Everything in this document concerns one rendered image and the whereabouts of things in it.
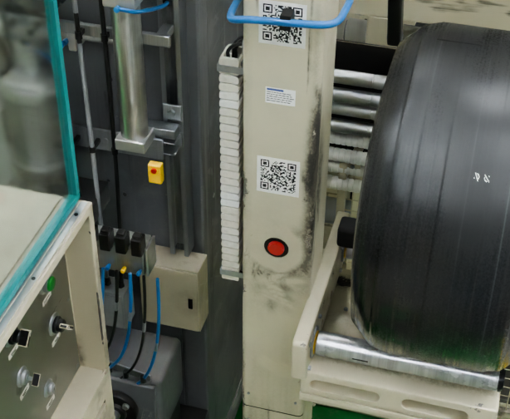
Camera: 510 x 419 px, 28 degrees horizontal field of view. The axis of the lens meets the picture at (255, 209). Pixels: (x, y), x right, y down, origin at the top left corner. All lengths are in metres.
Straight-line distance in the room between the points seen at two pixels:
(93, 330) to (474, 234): 0.68
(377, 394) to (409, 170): 0.56
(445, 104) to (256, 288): 0.57
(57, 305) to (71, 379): 0.18
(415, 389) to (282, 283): 0.31
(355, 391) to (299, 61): 0.65
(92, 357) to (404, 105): 0.72
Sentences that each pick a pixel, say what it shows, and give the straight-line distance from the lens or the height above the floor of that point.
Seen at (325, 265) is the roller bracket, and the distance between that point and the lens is 2.02.
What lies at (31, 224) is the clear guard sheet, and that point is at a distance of 1.53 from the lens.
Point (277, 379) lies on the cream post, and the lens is 2.12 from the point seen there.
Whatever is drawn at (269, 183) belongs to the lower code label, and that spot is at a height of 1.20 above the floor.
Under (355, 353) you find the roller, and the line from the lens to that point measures 1.90.
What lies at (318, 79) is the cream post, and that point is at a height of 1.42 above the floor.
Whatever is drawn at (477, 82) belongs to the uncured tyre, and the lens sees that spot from 1.62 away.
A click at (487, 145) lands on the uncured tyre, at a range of 1.56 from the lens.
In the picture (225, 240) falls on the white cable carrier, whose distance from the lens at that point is 1.92.
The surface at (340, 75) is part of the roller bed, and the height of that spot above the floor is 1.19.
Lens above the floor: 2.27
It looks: 38 degrees down
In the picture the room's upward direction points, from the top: 1 degrees clockwise
